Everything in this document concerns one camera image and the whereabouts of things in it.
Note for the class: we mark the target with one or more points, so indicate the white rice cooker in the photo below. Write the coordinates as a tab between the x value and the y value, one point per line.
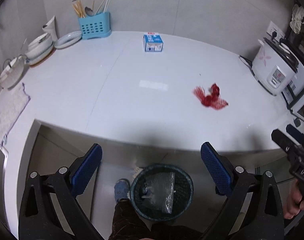
274	66

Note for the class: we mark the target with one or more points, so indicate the white microwave oven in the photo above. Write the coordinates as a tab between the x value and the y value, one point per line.
294	93

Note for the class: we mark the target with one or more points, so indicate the white pot with lid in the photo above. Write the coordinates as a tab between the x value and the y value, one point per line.
12	72

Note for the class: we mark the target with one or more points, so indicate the red mesh net bag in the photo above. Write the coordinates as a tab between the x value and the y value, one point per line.
213	99

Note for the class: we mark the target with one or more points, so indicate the white pitcher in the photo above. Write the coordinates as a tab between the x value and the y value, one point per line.
49	28

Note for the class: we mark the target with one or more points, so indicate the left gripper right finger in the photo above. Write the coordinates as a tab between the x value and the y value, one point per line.
230	183

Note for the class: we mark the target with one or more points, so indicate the person's right hand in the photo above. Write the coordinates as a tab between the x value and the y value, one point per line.
291	207

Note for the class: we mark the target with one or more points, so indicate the blue utensil holder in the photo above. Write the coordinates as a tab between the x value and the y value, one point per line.
97	26

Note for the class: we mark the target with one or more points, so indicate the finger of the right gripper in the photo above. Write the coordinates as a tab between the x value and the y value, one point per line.
282	140
295	133

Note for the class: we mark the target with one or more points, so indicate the blue slipper left foot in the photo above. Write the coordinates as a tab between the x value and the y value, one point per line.
122	190

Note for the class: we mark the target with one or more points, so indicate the metal spoon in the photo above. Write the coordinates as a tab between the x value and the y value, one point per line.
88	11

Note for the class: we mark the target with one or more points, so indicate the dark mesh trash bin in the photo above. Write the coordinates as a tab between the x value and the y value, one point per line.
182	198

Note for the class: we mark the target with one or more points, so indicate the white ridged plate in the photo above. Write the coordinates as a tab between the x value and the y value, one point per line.
68	40

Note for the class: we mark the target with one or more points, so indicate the small black gadget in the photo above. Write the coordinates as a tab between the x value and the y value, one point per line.
297	122

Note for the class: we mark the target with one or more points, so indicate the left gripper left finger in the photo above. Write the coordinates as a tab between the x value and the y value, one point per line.
72	183

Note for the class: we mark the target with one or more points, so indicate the white dish cloth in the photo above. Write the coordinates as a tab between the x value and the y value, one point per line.
11	110

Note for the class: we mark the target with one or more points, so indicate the clear bubble wrap sheet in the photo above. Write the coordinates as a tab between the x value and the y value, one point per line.
158	191

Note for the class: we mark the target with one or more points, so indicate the blue white milk carton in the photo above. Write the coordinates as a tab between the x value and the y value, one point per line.
152	42

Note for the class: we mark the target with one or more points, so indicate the wall power socket right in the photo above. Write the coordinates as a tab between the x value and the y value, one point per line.
274	31

